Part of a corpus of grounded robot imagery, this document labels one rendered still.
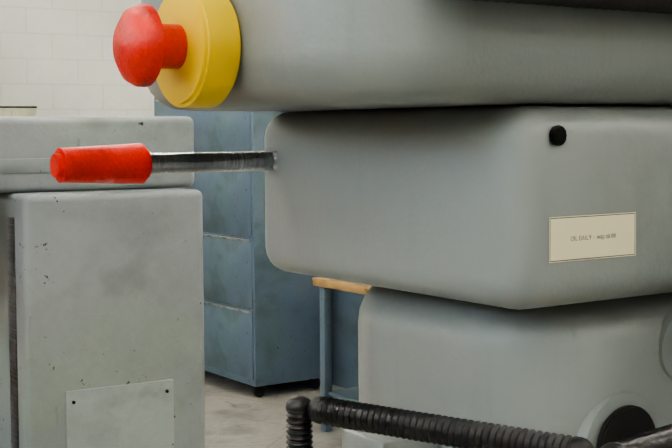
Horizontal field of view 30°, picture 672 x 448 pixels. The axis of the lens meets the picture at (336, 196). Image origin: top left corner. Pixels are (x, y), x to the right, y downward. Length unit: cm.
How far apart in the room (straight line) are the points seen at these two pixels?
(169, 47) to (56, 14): 973
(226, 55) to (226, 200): 766
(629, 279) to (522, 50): 14
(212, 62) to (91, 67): 983
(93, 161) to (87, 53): 972
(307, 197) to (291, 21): 19
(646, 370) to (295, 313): 754
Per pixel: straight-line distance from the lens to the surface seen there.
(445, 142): 63
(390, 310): 74
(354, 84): 56
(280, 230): 76
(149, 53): 60
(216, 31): 61
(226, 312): 835
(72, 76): 1036
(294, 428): 63
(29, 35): 1025
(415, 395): 73
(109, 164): 71
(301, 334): 826
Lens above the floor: 172
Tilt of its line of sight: 3 degrees down
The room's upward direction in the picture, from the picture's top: straight up
